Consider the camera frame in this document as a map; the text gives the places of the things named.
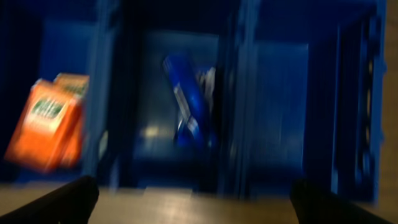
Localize blue tray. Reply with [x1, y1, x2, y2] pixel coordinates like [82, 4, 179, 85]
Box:
[0, 0, 388, 203]

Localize blue candy pack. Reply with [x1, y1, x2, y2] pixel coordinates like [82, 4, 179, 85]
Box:
[162, 54, 217, 131]
[174, 123, 217, 149]

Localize orange candy box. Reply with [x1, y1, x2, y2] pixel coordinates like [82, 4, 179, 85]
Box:
[52, 73, 91, 169]
[3, 78, 85, 174]

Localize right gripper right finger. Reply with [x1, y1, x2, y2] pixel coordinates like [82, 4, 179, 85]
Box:
[289, 177, 394, 224]

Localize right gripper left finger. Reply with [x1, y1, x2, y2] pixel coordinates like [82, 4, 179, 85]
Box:
[0, 175, 100, 224]

